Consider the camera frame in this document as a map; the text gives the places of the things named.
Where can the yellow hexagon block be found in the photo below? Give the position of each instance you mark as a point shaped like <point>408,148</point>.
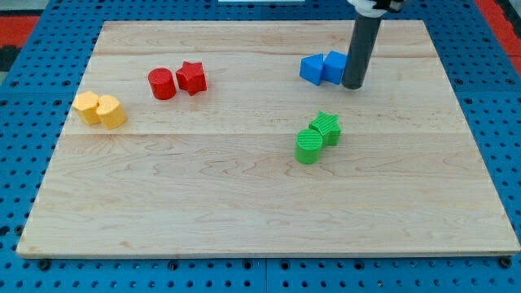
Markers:
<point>86,105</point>

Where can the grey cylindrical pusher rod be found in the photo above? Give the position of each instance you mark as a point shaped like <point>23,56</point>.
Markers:
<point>364,34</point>

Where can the blue cube block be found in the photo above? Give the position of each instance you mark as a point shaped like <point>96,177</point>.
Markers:
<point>333,67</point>

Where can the light wooden board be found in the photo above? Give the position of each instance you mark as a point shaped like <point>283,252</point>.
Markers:
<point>214,175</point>

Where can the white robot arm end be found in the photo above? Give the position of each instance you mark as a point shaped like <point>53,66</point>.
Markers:
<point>377,8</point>

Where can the green star block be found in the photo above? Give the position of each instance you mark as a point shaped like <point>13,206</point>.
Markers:
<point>328,126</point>

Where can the red cylinder block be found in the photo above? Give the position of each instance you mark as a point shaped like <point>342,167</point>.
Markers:
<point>162,83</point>

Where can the red star block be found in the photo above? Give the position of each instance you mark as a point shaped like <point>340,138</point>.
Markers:
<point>191,78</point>

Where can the green cylinder block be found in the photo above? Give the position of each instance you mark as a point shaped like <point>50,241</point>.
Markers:
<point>308,146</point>

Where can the yellow heart block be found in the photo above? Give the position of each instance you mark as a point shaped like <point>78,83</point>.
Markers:
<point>110,112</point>

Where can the blue triangular block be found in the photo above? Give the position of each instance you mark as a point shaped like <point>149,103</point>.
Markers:
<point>311,68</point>

